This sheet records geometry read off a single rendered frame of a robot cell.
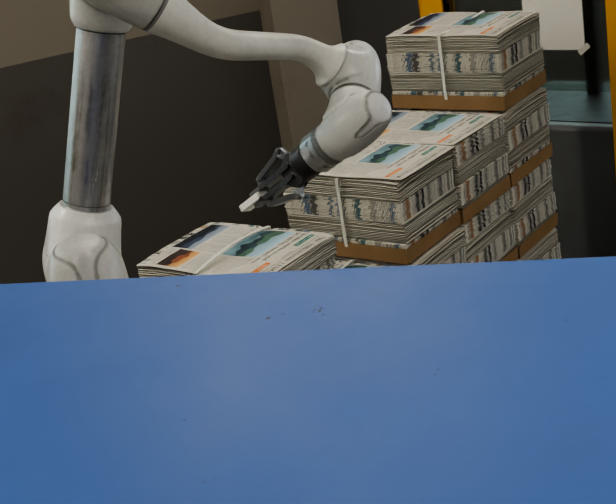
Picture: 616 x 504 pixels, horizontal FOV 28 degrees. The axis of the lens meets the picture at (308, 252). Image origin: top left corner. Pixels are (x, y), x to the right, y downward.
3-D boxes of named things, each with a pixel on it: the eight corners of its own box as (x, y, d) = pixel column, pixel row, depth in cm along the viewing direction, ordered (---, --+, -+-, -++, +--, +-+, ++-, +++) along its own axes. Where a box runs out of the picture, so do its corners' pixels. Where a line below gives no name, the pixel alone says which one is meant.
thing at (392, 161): (284, 174, 338) (283, 170, 337) (343, 140, 358) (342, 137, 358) (400, 184, 316) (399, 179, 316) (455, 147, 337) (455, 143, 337)
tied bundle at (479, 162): (349, 215, 367) (338, 140, 358) (401, 181, 388) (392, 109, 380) (464, 227, 345) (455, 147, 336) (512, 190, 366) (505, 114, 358)
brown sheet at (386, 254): (291, 250, 346) (288, 235, 345) (348, 212, 367) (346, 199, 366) (408, 265, 324) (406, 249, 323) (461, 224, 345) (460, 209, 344)
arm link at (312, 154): (325, 162, 258) (306, 176, 262) (353, 161, 265) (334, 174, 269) (308, 124, 260) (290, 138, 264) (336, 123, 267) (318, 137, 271)
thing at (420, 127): (339, 141, 358) (338, 137, 358) (391, 111, 379) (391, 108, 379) (452, 148, 337) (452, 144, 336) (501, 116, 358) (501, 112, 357)
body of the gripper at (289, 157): (293, 139, 264) (266, 160, 270) (309, 174, 262) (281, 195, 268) (317, 138, 270) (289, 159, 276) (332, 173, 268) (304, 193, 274)
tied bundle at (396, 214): (290, 252, 346) (277, 174, 338) (348, 214, 368) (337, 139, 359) (407, 267, 325) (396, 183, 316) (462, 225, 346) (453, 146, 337)
